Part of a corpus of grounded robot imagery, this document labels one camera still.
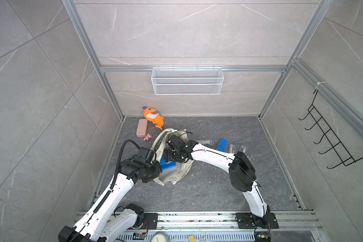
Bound beige canvas bag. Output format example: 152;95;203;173
151;128;193;186

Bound clear labelled compass case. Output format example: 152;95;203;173
196;139;214;146

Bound blue compass set case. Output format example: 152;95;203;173
215;138;227;152

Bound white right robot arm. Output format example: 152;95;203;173
167;135;268;219

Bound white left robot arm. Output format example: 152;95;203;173
58;147;161;242

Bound pink bear figurine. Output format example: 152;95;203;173
143;134;153;141

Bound pink rectangular case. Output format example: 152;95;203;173
136;119;148;138

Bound orange plush shark toy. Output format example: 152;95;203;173
142;106;164;130

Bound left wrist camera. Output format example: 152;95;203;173
133;147;157;166

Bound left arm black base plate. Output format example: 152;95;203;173
131;213;158;229

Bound white wire mesh basket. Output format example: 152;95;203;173
151;67;224;95

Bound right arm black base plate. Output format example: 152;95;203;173
235;213;279;229

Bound black wire hook rack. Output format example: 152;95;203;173
298;90;363;169

